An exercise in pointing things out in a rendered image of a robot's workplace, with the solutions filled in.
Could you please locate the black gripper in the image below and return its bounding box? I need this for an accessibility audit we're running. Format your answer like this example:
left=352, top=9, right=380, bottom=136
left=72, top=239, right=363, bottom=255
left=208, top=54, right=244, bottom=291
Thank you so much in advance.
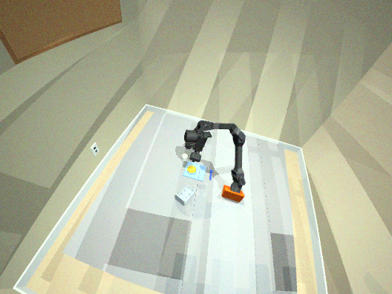
left=189, top=141, right=205, bottom=162

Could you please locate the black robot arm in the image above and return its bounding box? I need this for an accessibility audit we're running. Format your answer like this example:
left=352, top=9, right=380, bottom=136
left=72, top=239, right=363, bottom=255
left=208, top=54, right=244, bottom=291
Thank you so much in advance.
left=184, top=120, right=246, bottom=194

